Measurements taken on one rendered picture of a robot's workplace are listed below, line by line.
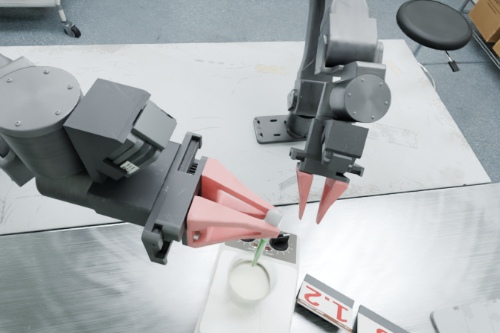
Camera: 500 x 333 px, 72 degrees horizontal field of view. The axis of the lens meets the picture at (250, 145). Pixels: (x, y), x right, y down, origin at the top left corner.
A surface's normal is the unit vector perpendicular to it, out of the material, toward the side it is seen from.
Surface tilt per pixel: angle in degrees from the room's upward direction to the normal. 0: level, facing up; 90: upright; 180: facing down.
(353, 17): 15
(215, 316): 0
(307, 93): 44
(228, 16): 0
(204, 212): 21
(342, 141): 40
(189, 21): 0
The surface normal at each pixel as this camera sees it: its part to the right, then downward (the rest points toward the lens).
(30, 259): 0.11, -0.57
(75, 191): -0.13, 0.33
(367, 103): 0.06, 0.10
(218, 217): 0.45, -0.43
